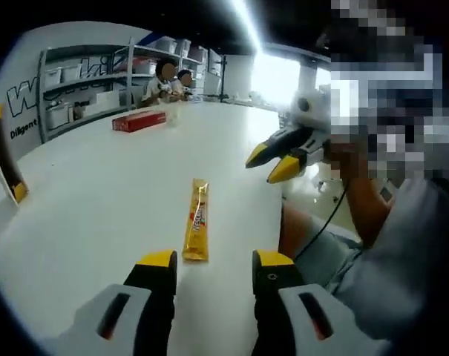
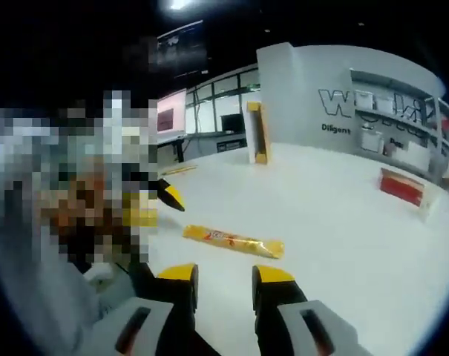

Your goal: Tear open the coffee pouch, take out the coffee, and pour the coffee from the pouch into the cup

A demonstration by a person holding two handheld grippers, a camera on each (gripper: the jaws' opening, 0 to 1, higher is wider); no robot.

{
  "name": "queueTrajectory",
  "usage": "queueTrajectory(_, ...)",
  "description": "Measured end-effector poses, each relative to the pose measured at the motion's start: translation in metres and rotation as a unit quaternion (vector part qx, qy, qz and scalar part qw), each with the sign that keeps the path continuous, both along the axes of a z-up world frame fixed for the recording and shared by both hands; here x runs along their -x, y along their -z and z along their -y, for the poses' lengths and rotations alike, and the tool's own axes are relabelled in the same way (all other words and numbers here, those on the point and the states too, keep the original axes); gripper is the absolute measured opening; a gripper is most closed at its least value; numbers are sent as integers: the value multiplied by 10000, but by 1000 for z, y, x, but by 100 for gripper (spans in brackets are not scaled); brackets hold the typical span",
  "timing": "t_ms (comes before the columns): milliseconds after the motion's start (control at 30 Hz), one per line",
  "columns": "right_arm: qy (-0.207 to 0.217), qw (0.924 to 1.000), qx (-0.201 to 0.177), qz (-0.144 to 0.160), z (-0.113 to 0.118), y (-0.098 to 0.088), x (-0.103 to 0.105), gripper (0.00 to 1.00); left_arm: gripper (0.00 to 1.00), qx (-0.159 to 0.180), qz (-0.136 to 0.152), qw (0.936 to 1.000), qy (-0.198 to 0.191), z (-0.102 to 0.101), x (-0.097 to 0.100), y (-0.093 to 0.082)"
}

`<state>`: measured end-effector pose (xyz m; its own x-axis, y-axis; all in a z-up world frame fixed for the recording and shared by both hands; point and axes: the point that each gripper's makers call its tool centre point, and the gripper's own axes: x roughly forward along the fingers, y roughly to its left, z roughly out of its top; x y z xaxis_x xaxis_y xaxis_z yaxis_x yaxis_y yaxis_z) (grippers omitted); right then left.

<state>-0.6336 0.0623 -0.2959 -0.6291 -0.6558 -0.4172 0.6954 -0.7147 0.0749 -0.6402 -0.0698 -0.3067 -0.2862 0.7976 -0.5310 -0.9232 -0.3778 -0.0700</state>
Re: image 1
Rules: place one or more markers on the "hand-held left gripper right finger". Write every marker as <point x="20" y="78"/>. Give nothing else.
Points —
<point x="272" y="315"/>

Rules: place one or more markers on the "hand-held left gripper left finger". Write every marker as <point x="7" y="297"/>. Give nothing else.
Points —
<point x="153" y="315"/>

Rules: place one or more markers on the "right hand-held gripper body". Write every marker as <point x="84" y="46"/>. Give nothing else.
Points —
<point x="317" y="115"/>

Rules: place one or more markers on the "gold coffee pouch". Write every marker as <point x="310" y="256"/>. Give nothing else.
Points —
<point x="198" y="222"/>

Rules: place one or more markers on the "small clear cup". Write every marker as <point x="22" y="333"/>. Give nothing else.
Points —
<point x="174" y="120"/>

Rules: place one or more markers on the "person's light shorts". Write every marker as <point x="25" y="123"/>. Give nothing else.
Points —
<point x="331" y="259"/>

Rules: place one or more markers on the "black tripod stand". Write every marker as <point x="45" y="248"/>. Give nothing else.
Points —
<point x="224" y="78"/>

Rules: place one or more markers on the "long ceiling light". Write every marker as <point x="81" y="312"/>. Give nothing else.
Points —
<point x="255" y="29"/>

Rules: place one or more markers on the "red flat box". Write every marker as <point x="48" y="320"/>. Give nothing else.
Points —
<point x="139" y="121"/>

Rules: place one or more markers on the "grey metal shelf rack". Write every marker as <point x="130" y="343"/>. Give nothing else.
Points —
<point x="42" y="96"/>
<point x="157" y="50"/>

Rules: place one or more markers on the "white cardboard box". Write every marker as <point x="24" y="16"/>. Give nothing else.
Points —
<point x="107" y="101"/>

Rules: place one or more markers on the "tall yellow brown box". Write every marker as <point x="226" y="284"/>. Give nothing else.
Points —
<point x="5" y="159"/>

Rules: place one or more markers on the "metal storage shelf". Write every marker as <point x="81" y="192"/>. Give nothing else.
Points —
<point x="53" y="76"/>

